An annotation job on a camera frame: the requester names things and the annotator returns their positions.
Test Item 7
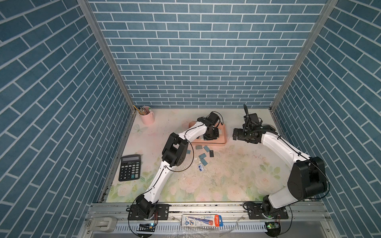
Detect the pink metal pencil bucket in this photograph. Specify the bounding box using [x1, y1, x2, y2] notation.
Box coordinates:
[139, 106, 155, 126]

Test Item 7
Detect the pink storage tray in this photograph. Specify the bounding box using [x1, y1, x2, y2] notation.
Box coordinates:
[185, 121, 227, 146]

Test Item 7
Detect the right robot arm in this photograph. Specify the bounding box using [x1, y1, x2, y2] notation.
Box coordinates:
[233, 105, 329, 211]

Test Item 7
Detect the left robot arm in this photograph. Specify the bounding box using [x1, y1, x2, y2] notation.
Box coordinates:
[134, 111, 224, 219]

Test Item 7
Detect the black calculator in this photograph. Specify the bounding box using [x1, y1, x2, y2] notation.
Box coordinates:
[118, 154, 141, 181]

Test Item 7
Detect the lower blue eraser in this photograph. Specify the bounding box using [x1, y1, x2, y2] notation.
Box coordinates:
[200, 158, 208, 166]

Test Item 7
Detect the red blue pen package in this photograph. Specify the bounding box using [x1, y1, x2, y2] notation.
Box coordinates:
[181, 214, 224, 228]

